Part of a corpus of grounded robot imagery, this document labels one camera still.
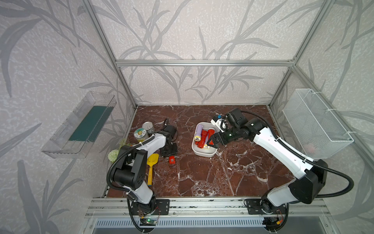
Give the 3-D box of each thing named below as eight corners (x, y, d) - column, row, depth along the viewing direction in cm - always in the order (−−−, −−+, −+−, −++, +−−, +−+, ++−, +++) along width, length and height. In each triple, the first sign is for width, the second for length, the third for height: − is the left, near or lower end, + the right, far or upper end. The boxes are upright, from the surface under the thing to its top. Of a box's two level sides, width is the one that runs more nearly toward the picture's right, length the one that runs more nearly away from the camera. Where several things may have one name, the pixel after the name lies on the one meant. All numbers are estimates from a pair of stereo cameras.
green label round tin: (136, 144, 100) (132, 137, 93) (139, 135, 105) (135, 127, 98) (146, 144, 100) (142, 137, 93) (148, 135, 105) (145, 127, 98)
